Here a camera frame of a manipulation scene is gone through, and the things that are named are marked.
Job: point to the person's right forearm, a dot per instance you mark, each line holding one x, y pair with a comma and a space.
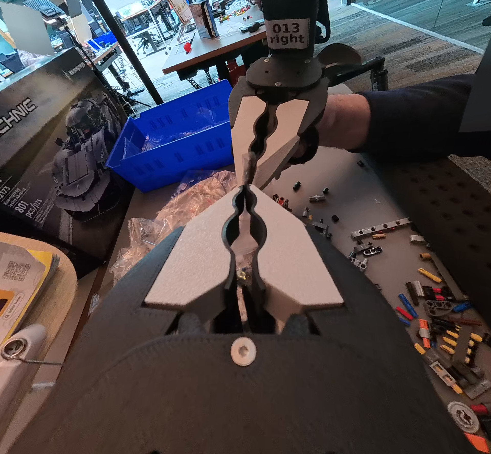
414, 116

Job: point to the red bag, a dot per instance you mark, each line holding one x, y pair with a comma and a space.
234, 72

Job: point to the black office chair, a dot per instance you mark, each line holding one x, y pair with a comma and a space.
325, 9

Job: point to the brown office desk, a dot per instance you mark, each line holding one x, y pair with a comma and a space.
214, 49

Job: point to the black sign stand pole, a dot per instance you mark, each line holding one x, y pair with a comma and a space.
122, 39

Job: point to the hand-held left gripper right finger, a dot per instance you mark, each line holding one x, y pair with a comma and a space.
299, 266

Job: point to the light grey lego connector cluster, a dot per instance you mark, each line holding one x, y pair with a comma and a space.
358, 264

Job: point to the wooden book stand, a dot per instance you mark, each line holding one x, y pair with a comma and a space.
57, 308

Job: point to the small red object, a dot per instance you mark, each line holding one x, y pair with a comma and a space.
187, 47

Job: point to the patterned box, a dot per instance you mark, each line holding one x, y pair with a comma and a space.
203, 20

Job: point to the blue storage bin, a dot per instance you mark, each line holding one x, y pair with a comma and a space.
172, 166
180, 105

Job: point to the dark lego set box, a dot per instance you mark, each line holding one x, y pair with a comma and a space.
57, 162

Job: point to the small clear lego bag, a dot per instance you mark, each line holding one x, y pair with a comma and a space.
247, 239

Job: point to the person's right hand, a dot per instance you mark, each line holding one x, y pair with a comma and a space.
345, 120

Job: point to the long light grey lego beam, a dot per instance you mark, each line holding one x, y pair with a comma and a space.
379, 228

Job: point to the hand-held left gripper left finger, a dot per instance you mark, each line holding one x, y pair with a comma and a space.
191, 266

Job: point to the crumpled clear lego bag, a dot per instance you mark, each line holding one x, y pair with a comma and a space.
199, 197

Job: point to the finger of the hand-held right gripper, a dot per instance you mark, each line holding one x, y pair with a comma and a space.
285, 135
243, 131

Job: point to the yellow-edged instruction booklet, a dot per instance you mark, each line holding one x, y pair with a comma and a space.
48, 270

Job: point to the pile of loose lego pieces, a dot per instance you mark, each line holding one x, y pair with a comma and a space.
441, 319

